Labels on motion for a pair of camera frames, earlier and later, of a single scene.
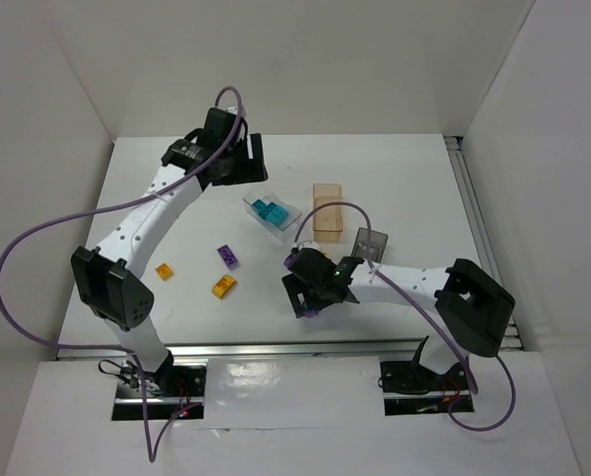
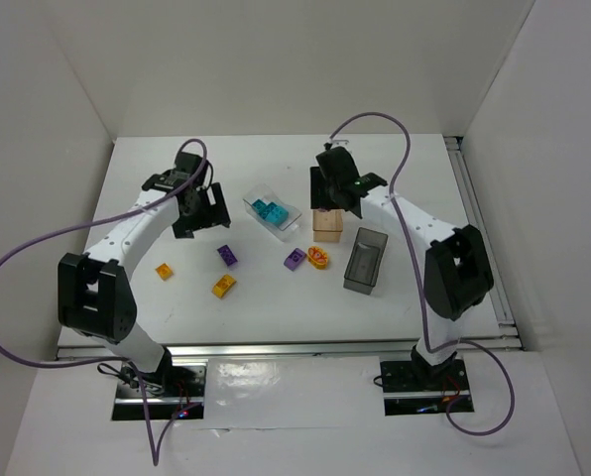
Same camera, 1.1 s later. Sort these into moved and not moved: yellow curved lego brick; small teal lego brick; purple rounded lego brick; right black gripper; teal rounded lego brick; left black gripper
Moved: right black gripper; left black gripper
Not moved: small teal lego brick; purple rounded lego brick; yellow curved lego brick; teal rounded lego brick
